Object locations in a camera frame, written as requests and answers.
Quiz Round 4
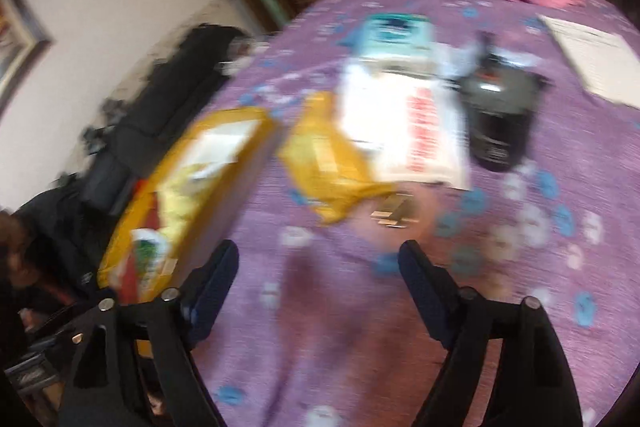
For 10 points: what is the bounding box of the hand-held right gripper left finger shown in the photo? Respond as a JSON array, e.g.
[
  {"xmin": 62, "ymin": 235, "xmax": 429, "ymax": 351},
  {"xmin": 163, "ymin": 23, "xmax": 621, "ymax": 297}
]
[{"xmin": 57, "ymin": 239, "xmax": 240, "ymax": 427}]

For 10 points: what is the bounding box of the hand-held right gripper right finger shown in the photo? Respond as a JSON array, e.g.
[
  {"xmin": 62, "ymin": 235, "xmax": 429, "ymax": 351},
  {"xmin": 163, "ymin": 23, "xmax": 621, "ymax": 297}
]
[{"xmin": 398, "ymin": 240, "xmax": 585, "ymax": 427}]

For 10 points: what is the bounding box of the yellow cardboard box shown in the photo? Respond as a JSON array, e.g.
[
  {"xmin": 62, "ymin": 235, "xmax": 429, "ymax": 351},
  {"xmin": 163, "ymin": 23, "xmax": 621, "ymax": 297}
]
[{"xmin": 97, "ymin": 107, "xmax": 278, "ymax": 358}]

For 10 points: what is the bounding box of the yellow plastic mailer bag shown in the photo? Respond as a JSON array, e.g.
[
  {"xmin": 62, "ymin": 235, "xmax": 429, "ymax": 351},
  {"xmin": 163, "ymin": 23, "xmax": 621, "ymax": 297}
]
[{"xmin": 277, "ymin": 92, "xmax": 401, "ymax": 228}]

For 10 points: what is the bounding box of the white package red print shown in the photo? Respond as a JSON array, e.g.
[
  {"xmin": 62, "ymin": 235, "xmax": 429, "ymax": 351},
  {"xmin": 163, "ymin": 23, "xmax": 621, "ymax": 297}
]
[{"xmin": 337, "ymin": 57, "xmax": 473, "ymax": 190}]

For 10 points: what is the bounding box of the teal wet wipes pack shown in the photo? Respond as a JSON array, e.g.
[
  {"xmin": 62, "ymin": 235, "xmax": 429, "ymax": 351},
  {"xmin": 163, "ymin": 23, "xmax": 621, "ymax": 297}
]
[{"xmin": 345, "ymin": 13, "xmax": 436, "ymax": 58}]

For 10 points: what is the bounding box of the small brown card stack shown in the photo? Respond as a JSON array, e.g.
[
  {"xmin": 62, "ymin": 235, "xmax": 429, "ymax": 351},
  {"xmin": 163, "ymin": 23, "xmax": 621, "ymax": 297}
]
[{"xmin": 372, "ymin": 197, "xmax": 418, "ymax": 228}]

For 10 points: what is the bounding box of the purple floral blanket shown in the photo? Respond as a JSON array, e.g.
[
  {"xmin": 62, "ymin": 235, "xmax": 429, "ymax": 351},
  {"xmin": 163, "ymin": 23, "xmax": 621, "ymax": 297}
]
[{"xmin": 190, "ymin": 0, "xmax": 640, "ymax": 427}]

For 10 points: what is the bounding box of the black bag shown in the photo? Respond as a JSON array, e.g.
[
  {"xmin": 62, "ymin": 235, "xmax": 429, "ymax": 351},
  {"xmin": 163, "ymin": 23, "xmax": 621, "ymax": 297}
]
[{"xmin": 50, "ymin": 24, "xmax": 251, "ymax": 212}]

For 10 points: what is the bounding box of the white paper booklet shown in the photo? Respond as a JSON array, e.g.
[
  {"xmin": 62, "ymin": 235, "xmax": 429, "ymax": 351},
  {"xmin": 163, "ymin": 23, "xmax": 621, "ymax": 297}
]
[{"xmin": 540, "ymin": 14, "xmax": 640, "ymax": 110}]

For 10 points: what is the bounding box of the framed picture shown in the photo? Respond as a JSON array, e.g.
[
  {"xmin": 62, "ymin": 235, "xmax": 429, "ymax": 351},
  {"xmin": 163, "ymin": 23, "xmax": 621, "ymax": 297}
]
[{"xmin": 0, "ymin": 0, "xmax": 53, "ymax": 112}]

